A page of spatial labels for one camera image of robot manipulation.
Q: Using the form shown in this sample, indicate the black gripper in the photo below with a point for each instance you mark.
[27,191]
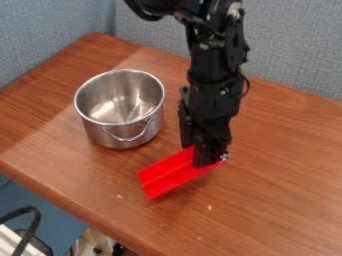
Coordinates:
[209,105]

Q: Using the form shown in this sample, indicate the table leg base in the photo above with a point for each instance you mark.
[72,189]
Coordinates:
[96,244]

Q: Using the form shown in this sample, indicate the stainless steel pot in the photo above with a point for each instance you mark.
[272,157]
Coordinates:
[120,104]

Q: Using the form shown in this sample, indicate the red star-shaped prism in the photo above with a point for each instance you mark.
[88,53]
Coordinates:
[172,172]

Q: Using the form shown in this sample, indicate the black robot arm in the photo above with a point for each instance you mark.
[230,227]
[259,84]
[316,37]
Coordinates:
[214,32]

